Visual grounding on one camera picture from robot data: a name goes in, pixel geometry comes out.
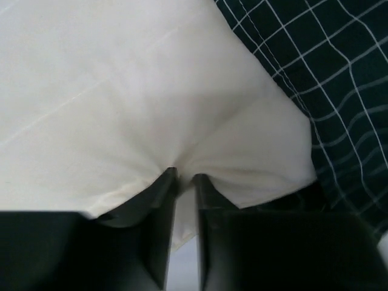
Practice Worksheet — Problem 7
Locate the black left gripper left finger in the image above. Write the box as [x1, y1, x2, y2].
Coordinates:
[1, 168, 178, 290]

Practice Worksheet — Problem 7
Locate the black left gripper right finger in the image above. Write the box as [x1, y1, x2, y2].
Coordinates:
[193, 174, 387, 290]

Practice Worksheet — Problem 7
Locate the cream pillow with bear print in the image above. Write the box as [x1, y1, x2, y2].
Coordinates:
[1, 1, 316, 249]

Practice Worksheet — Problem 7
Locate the dark checked pillowcase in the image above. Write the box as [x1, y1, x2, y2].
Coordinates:
[216, 1, 387, 237]

